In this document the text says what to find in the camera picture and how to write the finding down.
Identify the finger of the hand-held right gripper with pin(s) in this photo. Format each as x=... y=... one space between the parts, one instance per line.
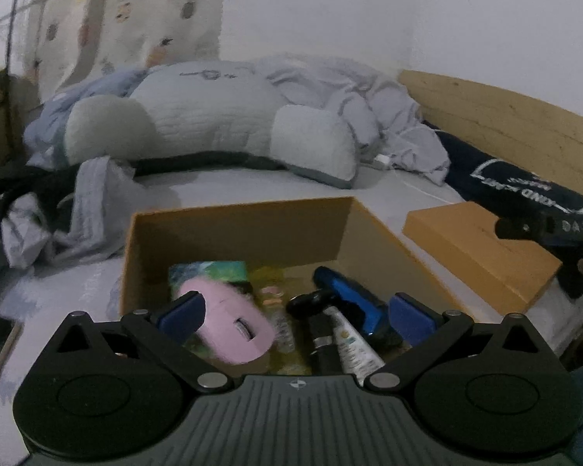
x=511 y=229

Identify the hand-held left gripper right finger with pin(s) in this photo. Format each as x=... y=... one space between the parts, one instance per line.
x=410 y=314

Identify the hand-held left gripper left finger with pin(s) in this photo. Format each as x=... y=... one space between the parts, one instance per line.
x=182 y=311

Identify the pink computer mouse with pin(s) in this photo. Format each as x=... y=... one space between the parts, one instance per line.
x=233 y=320

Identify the white cream tube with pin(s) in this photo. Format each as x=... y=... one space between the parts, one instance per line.
x=352 y=344

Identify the orange cardboard box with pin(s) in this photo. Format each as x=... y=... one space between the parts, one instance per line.
x=233 y=233

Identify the orange box lid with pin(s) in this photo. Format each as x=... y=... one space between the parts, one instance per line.
x=471 y=247

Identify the green floral tissue pack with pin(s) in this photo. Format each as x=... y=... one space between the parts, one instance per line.
x=204 y=272

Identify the dark navy printed pillow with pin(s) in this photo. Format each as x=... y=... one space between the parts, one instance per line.
x=505 y=174

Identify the blue black handheld device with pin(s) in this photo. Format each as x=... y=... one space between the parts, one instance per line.
x=342 y=286

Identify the yellow tube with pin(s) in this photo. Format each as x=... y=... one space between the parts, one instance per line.
x=272 y=296

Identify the wooden headboard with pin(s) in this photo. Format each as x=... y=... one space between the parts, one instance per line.
x=505 y=111

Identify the light grey pajama garment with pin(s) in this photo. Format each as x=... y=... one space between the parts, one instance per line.
x=97 y=204

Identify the grey printed bed sheet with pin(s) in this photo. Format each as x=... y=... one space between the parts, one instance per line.
x=252 y=184

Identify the light blue duvet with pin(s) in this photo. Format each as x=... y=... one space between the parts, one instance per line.
x=364 y=87

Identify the grey-green backrest pillow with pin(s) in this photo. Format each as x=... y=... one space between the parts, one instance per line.
x=209 y=107

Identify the pineapple print curtain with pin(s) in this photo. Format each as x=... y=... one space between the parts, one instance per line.
x=126 y=5

